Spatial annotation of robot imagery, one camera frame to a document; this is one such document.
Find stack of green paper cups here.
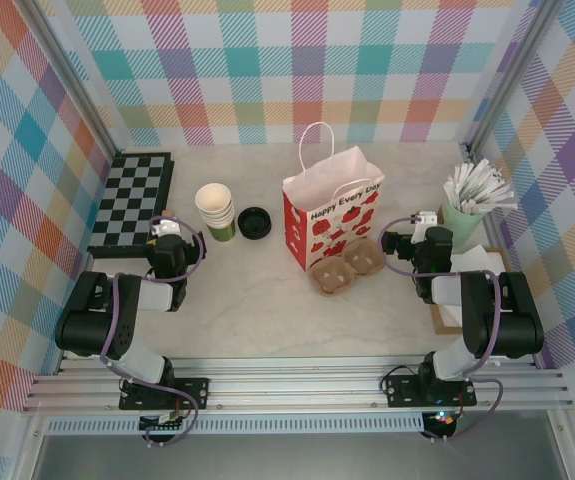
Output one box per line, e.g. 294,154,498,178
199,199,237,244

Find right aluminium corner post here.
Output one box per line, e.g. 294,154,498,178
459,0,566,156

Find right small circuit board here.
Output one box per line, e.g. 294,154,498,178
424,409,458,430

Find aluminium rail frame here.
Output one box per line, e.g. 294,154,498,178
21,354,575,415

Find white red printed paper bag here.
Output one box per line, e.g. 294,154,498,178
281,122,387,274

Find left small circuit board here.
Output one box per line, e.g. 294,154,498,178
139,412,188,432

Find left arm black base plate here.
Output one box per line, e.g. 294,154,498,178
119,377,211,411

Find brown cardboard cup carrier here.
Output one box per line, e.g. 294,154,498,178
308,238,386,297

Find mint green holder cup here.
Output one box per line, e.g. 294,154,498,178
440,192,483,250

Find slotted grey cable duct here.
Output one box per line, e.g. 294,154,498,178
44,418,426,435

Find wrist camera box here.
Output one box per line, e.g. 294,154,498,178
149,217,184,240
413,210,439,244

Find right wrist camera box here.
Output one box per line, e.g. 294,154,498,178
413,210,439,244

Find white napkins on tray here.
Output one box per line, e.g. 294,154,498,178
429,246,511,335

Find black grey chessboard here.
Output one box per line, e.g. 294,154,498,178
86,152,176,260

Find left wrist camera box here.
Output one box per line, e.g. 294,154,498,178
149,217,184,240

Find aluminium corner post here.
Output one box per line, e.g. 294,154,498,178
459,0,566,156
16,0,119,157

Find left aluminium corner post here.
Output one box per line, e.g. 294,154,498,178
16,0,119,157

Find small circuit board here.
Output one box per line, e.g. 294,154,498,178
139,412,188,432
424,409,458,430

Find white wrapped straws bundle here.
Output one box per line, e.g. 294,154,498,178
442,159,518,217

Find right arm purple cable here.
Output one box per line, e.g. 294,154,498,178
377,214,506,442

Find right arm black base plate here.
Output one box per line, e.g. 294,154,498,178
382,374,478,409

